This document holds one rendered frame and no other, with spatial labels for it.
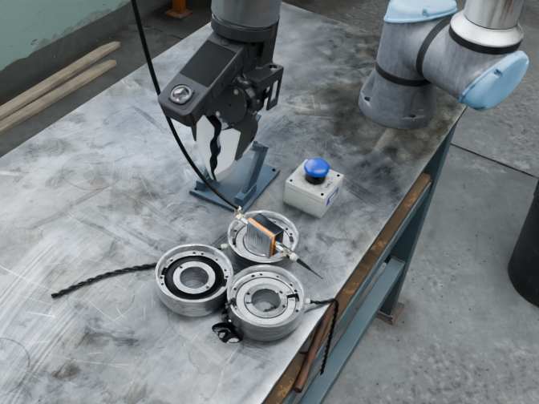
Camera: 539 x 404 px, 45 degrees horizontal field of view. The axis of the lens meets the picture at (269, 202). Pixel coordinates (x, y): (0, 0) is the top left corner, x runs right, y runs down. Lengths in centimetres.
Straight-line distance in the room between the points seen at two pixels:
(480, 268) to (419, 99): 104
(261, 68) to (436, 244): 152
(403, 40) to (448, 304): 107
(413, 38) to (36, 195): 68
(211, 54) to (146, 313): 37
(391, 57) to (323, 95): 18
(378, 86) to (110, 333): 68
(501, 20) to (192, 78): 55
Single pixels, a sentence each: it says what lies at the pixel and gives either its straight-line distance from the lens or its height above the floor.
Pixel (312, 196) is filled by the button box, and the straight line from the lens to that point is 102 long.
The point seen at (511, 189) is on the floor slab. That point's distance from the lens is 255.
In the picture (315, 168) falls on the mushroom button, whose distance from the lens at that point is 101.
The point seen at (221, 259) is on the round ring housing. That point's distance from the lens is 92.
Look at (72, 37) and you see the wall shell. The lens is 297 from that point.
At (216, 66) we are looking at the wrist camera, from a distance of 71.
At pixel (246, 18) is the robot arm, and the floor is 119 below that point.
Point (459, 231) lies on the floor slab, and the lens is 230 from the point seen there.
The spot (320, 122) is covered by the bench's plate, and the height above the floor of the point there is 80.
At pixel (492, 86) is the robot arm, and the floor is 98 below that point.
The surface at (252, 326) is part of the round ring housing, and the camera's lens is 85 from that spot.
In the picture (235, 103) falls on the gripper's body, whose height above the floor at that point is 109.
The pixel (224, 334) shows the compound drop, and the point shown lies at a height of 80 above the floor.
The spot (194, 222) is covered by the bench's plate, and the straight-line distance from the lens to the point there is 102.
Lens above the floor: 152
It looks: 43 degrees down
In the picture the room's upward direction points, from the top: 6 degrees clockwise
